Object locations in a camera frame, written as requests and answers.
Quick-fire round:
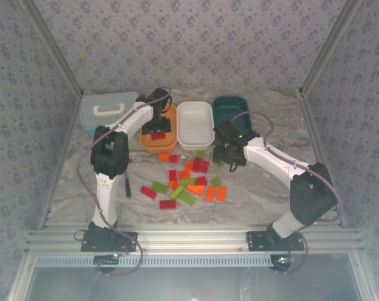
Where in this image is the long green lego brick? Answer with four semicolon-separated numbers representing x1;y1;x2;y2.
209;152;225;167

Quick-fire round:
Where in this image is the orange plastic container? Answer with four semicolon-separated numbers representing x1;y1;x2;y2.
139;104;179;154

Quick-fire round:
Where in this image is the teal plastic container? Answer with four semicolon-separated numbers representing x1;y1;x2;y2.
212;95;252;133

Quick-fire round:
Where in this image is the white plastic container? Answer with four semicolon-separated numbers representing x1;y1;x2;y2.
176;100;216;151

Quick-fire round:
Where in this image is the black pen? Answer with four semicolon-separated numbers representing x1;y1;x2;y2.
123;171;132;198

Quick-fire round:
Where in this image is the small circuit board with LED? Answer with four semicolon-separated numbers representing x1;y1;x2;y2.
93;254;122;265
270;255;296;266

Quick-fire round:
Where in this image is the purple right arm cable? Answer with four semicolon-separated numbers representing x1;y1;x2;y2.
228;111;344;274

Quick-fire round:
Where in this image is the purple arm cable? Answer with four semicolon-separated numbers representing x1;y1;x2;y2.
228;111;344;274
75;88;144;277

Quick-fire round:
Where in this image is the blue storage box, white handle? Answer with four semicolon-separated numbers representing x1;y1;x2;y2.
79;91;141;137

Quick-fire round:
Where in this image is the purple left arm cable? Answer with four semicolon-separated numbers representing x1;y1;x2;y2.
75;88;144;277

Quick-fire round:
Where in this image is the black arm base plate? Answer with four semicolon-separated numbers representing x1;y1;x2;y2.
245;231;305;251
80;221;139;253

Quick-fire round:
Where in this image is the wide aluminium base rail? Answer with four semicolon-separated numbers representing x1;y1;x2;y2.
23;223;365;252

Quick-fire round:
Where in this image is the slotted grey cable duct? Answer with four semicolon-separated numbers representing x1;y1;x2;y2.
35;253;274;268

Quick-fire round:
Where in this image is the slanted aluminium frame post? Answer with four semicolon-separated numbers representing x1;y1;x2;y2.
298;0;365;95
19;0;85;97

